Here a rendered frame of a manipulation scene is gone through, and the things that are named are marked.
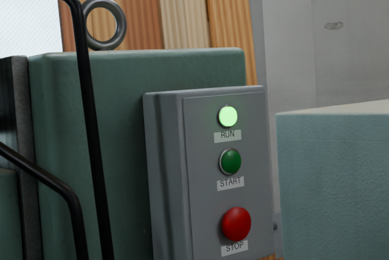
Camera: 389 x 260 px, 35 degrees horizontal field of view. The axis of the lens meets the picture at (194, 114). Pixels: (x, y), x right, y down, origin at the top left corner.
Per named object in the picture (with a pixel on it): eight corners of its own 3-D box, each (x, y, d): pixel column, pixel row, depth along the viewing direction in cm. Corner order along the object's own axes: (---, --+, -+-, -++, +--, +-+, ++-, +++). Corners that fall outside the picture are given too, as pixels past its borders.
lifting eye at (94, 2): (74, 58, 65) (70, -4, 65) (125, 56, 68) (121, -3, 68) (81, 57, 64) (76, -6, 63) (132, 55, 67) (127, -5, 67)
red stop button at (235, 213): (220, 243, 54) (218, 209, 53) (247, 236, 55) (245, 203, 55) (227, 245, 53) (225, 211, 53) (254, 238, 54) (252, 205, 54)
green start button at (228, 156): (219, 176, 53) (217, 149, 53) (241, 173, 55) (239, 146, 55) (223, 177, 53) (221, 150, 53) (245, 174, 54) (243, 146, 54)
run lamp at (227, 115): (217, 128, 53) (216, 105, 53) (236, 126, 55) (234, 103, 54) (222, 128, 53) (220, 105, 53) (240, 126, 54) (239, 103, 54)
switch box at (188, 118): (152, 265, 57) (140, 92, 56) (237, 243, 63) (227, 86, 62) (189, 280, 52) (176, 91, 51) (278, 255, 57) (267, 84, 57)
